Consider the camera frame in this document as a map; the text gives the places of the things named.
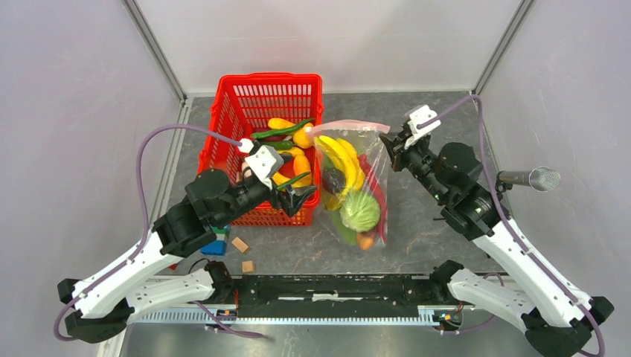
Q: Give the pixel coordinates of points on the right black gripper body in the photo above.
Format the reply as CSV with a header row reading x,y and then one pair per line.
x,y
418,159

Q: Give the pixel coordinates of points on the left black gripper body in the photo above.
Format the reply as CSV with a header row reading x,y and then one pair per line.
x,y
256,195

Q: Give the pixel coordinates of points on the red chili pepper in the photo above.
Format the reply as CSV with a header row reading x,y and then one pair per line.
x,y
378,193

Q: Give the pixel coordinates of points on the clear zip top bag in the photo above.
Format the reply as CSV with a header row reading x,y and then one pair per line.
x,y
364,136

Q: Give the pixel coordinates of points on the green leafy vegetable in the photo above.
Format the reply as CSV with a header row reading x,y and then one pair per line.
x,y
346,234

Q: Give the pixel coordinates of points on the pale green cabbage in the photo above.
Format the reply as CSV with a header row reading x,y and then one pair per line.
x,y
360,211

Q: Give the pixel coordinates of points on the brown orange hot dog bun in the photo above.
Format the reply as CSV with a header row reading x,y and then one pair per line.
x,y
365,240

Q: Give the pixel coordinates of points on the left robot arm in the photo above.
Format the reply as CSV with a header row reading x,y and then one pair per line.
x,y
103,305

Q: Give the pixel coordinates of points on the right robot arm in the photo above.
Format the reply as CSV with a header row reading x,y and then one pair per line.
x,y
556,317

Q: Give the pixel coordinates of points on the dark green chili pepper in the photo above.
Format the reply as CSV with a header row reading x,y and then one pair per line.
x,y
283,182

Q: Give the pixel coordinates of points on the orange yellow mango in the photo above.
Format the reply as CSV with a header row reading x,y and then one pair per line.
x,y
302,168

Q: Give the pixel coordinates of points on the green cucumber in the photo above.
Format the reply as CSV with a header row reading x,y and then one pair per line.
x,y
281,145

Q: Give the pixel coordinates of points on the long green pepper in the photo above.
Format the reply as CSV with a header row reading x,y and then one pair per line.
x,y
283,131

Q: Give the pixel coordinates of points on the blue grey green block stack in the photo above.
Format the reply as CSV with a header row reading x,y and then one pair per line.
x,y
219,245

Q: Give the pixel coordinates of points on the small wooden cube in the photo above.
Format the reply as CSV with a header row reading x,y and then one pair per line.
x,y
248,267

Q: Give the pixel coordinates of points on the silver microphone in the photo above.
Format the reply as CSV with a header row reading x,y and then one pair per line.
x,y
541,179

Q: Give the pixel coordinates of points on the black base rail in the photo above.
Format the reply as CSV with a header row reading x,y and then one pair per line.
x,y
332,296

